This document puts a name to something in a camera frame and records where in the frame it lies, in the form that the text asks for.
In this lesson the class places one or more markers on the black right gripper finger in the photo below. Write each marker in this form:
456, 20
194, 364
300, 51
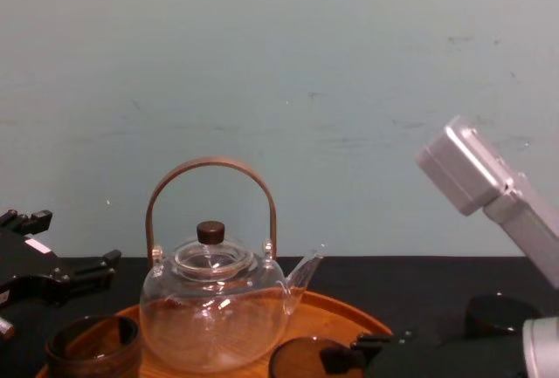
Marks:
381, 339
342, 360

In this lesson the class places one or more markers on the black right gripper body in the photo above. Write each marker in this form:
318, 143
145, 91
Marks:
441, 360

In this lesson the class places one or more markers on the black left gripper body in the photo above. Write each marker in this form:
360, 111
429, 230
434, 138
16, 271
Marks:
24, 269

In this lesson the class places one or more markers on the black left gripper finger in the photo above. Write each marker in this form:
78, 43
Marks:
85, 274
31, 221

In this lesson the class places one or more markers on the round brown wooden tray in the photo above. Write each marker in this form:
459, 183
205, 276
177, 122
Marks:
332, 312

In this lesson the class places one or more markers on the dark brown glass cup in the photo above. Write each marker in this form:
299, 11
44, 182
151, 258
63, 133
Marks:
498, 314
94, 343
299, 358

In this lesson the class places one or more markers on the black table cloth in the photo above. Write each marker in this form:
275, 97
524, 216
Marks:
393, 282

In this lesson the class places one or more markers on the glass teapot lid dark knob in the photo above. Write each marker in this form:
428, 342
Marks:
210, 231

